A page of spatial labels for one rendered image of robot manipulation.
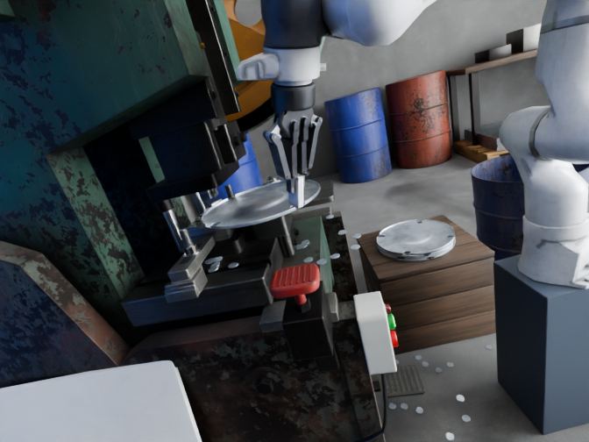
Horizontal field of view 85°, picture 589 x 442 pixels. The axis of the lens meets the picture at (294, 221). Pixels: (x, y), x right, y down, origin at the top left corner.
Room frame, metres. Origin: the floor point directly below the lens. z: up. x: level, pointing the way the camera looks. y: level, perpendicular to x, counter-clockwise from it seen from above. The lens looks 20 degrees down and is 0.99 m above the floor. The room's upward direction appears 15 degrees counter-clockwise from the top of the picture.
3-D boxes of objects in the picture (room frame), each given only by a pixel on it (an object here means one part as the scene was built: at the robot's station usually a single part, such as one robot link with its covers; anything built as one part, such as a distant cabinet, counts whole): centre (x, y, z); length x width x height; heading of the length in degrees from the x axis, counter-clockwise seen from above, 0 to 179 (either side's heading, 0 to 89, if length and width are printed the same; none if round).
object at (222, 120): (0.76, 0.15, 1.04); 0.17 x 0.15 x 0.30; 80
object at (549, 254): (0.64, -0.62, 0.52); 0.22 x 0.19 x 0.14; 90
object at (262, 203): (0.74, 0.06, 0.78); 0.29 x 0.29 x 0.01
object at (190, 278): (0.60, 0.22, 0.76); 0.17 x 0.06 x 0.10; 170
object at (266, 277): (0.76, 0.19, 0.68); 0.45 x 0.30 x 0.06; 170
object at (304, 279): (0.40, 0.02, 0.72); 0.07 x 0.06 x 0.08; 80
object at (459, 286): (1.12, -0.44, 0.18); 0.40 x 0.38 x 0.35; 86
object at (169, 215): (0.69, 0.26, 0.81); 0.02 x 0.02 x 0.14
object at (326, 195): (0.73, 0.02, 0.72); 0.25 x 0.14 x 0.14; 80
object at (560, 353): (0.64, -0.58, 0.23); 0.18 x 0.18 x 0.45; 0
